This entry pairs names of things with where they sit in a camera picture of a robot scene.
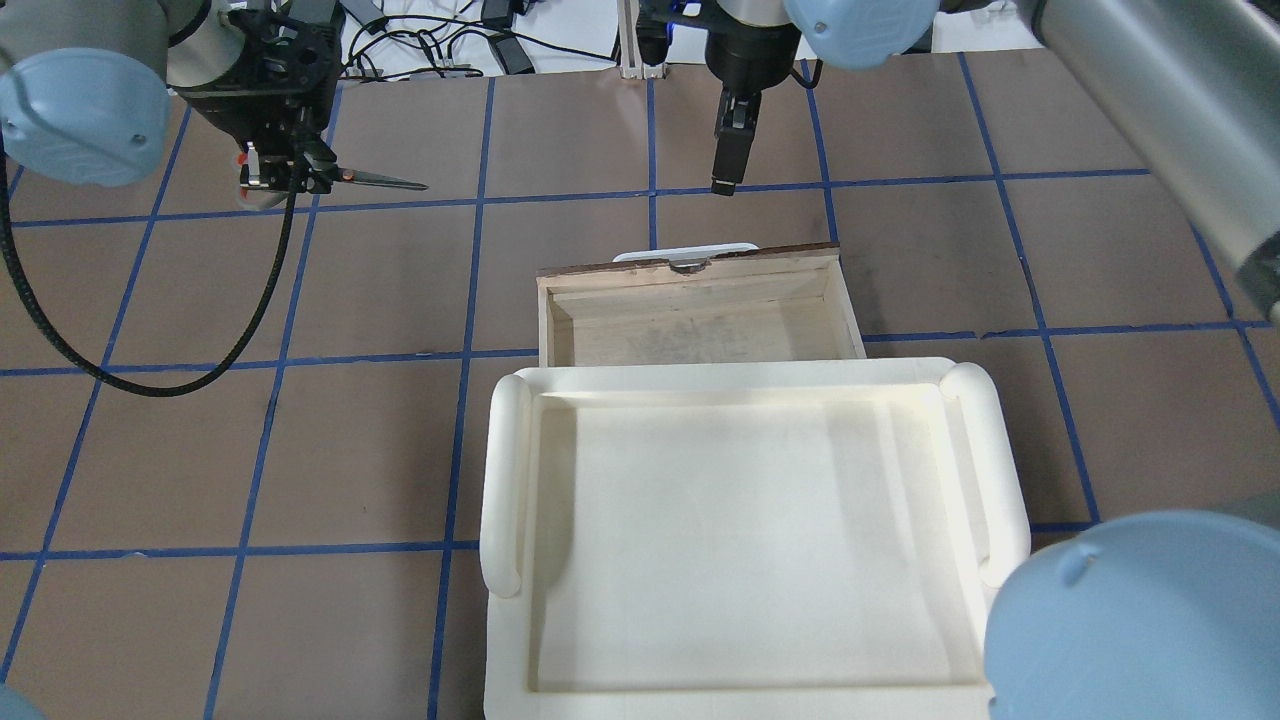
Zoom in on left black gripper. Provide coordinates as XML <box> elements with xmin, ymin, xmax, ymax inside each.
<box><xmin>186</xmin><ymin>5</ymin><xmax>343</xmax><ymax>195</ymax></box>

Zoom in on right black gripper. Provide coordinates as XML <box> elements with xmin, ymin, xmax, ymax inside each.
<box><xmin>705</xmin><ymin>23</ymin><xmax>803</xmax><ymax>196</ymax></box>

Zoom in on black orange scissors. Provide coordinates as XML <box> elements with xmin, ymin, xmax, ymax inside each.
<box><xmin>236</xmin><ymin>152</ymin><xmax>429</xmax><ymax>196</ymax></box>

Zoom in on wooden drawer white handle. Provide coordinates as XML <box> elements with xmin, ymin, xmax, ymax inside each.
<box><xmin>536</xmin><ymin>243</ymin><xmax>867</xmax><ymax>368</ymax></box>

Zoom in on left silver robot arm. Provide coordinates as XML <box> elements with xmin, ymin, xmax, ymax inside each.
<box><xmin>3</xmin><ymin>1</ymin><xmax>346</xmax><ymax>400</ymax></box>

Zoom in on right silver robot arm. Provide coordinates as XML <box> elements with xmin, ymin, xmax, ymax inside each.
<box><xmin>634</xmin><ymin>1</ymin><xmax>1279</xmax><ymax>719</ymax></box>

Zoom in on white foam tray box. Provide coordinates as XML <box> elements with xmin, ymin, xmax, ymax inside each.
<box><xmin>477</xmin><ymin>357</ymin><xmax>1030</xmax><ymax>719</ymax></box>

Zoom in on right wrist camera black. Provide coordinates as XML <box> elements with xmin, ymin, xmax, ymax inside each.
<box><xmin>635</xmin><ymin>1</ymin><xmax>718</xmax><ymax>67</ymax></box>

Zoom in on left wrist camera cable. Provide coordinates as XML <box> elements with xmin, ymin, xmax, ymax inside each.
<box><xmin>0</xmin><ymin>129</ymin><xmax>297</xmax><ymax>398</ymax></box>

